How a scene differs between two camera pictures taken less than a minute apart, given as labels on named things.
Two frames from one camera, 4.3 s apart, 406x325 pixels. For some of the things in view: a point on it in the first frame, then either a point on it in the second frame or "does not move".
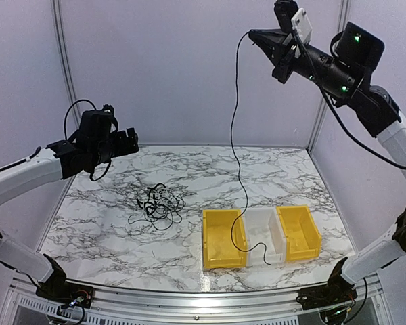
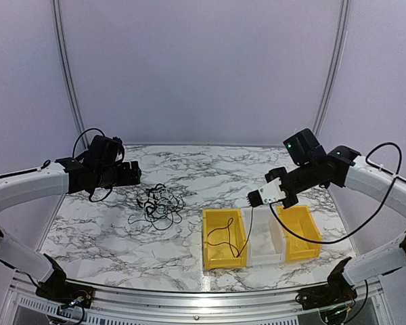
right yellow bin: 301,232 does not move
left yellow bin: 219,250 does not move
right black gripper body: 337,78 to 306,177
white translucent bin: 264,225 does not move
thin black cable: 237,169 to 231,244
